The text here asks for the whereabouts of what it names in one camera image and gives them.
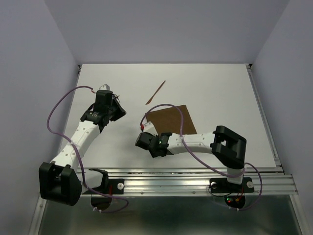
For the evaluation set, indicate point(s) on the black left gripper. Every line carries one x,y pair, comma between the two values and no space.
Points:
121,112

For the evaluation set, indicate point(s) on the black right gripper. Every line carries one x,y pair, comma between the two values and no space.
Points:
152,153

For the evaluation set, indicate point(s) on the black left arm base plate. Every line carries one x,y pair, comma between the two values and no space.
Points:
111,186

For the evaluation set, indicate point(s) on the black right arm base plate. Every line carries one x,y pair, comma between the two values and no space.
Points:
221,185

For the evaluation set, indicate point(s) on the brown wooden knife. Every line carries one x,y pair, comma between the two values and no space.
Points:
151,98

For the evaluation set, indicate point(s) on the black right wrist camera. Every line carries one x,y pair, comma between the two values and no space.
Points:
150,128

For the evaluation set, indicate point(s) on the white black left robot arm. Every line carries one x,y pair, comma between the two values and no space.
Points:
64,179

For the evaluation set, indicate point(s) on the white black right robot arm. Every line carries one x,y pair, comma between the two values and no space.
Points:
226,145

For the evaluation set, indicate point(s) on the aluminium rail frame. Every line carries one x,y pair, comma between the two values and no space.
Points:
169,196

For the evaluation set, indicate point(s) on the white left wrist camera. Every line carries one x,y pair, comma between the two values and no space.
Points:
105,87

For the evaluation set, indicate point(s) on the brown cloth napkin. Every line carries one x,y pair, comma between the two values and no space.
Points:
168,120

